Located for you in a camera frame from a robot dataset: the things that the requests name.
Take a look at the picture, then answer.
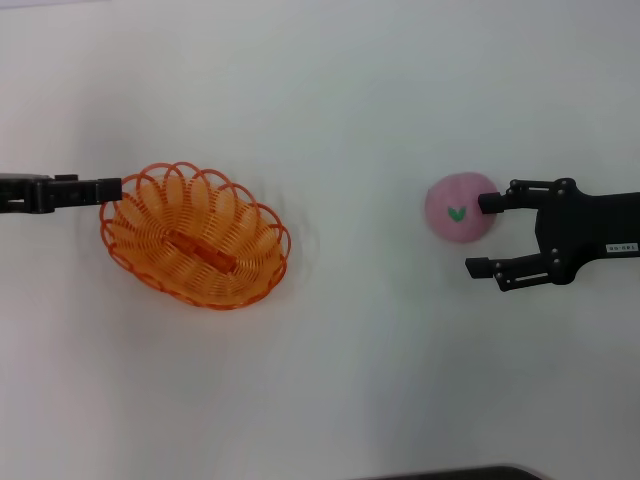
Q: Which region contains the orange plastic wire basket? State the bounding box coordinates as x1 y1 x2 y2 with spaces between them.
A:
99 161 293 311

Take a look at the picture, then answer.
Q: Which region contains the pink peach with green leaf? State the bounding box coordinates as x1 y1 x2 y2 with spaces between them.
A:
424 171 501 245

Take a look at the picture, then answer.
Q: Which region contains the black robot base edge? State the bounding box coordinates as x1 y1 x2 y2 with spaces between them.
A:
349 464 544 480

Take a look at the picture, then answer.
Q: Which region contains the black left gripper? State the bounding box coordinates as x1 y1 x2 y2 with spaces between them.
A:
0 173 124 215

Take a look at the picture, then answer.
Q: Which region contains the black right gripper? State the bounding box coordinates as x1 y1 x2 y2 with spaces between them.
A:
464 177 640 293

